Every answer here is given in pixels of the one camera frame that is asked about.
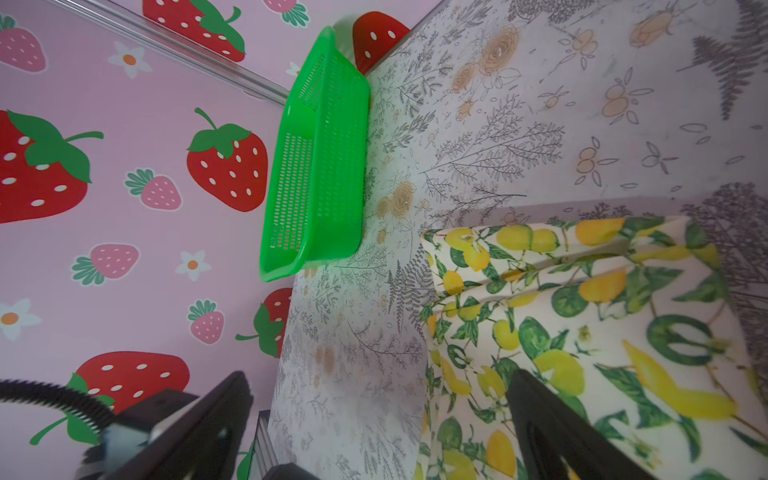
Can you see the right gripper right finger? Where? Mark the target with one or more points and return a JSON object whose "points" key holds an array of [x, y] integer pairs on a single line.
{"points": [[553, 439]]}

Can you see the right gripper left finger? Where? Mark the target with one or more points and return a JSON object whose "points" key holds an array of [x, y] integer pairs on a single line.
{"points": [[203, 443]]}

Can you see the lemon print skirt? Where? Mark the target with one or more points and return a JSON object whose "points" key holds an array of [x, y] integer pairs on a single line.
{"points": [[628, 321]]}

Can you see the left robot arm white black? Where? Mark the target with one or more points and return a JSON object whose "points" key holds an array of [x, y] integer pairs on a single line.
{"points": [[134, 430]]}

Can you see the green plastic basket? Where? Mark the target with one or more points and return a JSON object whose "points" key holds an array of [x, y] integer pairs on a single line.
{"points": [[314, 208]]}

